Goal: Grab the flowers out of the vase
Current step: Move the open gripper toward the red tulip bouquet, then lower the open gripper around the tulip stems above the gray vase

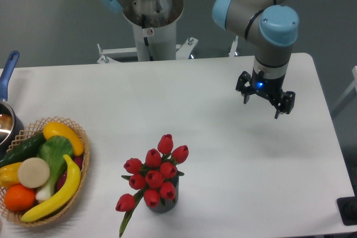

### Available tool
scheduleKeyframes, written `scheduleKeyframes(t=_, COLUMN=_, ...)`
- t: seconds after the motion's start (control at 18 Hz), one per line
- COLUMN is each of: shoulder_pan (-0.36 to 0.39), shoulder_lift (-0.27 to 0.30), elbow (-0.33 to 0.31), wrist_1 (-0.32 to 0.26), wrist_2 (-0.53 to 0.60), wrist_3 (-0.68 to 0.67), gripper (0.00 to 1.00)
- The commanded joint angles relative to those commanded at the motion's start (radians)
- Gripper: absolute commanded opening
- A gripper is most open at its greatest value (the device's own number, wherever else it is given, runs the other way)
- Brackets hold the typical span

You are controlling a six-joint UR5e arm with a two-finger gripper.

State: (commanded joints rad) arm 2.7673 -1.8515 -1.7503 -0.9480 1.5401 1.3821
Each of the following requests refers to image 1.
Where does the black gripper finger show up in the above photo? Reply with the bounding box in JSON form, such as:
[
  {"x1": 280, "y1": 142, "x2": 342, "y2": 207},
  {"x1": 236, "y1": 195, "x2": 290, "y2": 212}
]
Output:
[
  {"x1": 270, "y1": 90, "x2": 296, "y2": 119},
  {"x1": 235, "y1": 71, "x2": 253, "y2": 104}
]

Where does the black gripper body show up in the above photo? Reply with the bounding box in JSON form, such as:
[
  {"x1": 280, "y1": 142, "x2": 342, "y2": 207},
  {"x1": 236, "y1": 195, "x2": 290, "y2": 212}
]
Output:
[{"x1": 248, "y1": 70, "x2": 287, "y2": 100}]

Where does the red tulip bouquet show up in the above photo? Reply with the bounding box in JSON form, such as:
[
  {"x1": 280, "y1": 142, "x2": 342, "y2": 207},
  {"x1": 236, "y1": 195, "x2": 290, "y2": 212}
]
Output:
[{"x1": 115, "y1": 134, "x2": 189, "y2": 237}]

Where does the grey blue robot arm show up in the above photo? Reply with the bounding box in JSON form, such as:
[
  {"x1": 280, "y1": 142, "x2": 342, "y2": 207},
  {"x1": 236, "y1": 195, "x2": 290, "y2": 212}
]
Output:
[{"x1": 100, "y1": 0, "x2": 299, "y2": 114}]

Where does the dark grey ribbed vase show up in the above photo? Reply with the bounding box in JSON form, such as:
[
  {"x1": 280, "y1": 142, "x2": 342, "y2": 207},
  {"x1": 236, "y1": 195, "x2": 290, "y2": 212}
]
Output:
[{"x1": 147, "y1": 177, "x2": 179, "y2": 214}]

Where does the black device at table edge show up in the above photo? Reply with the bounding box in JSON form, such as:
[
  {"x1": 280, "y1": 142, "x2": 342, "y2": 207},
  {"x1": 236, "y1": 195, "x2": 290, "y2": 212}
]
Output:
[{"x1": 336, "y1": 196, "x2": 356, "y2": 226}]

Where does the dark red vegetable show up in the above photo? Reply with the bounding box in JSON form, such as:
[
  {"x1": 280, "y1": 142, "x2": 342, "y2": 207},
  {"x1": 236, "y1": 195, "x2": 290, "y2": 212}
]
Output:
[{"x1": 56, "y1": 156, "x2": 83, "y2": 192}]

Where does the green bok choy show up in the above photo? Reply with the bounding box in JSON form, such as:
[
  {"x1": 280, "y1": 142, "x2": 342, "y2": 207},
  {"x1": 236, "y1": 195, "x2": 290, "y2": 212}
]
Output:
[{"x1": 36, "y1": 135, "x2": 74, "y2": 202}]

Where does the yellow banana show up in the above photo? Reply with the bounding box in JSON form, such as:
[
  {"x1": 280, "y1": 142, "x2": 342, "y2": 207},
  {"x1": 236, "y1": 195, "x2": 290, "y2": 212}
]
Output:
[{"x1": 21, "y1": 154, "x2": 81, "y2": 223}]

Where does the green cucumber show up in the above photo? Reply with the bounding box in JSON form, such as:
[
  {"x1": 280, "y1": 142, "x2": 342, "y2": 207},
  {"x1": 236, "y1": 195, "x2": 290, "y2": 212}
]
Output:
[{"x1": 1, "y1": 132, "x2": 46, "y2": 167}]

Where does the beige round disc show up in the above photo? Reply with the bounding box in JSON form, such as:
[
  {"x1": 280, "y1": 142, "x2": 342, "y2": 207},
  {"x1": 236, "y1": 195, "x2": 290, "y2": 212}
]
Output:
[{"x1": 17, "y1": 157, "x2": 50, "y2": 188}]

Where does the yellow bell pepper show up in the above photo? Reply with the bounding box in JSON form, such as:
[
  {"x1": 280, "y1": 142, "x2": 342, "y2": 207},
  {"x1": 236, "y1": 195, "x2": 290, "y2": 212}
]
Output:
[{"x1": 0, "y1": 162, "x2": 22, "y2": 188}]

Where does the orange fruit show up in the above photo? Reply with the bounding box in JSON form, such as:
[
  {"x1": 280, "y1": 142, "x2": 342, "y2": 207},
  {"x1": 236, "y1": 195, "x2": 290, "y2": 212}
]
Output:
[{"x1": 4, "y1": 184, "x2": 36, "y2": 212}]

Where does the woven wicker basket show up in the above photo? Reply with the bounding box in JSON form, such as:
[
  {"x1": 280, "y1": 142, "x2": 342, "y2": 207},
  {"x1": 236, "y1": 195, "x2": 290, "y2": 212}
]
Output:
[{"x1": 1, "y1": 116, "x2": 90, "y2": 227}]

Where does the white frame at right edge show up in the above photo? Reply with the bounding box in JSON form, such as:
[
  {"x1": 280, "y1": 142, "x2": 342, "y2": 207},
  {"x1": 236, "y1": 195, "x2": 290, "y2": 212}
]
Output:
[{"x1": 330, "y1": 66, "x2": 356, "y2": 119}]

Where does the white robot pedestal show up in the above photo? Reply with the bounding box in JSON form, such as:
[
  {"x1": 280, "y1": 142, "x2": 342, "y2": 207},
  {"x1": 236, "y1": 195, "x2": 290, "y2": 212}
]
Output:
[{"x1": 101, "y1": 0, "x2": 199, "y2": 61}]

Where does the blue handled saucepan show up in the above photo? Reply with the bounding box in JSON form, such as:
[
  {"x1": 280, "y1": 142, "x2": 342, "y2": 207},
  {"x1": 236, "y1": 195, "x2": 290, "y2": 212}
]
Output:
[{"x1": 1, "y1": 51, "x2": 24, "y2": 158}]

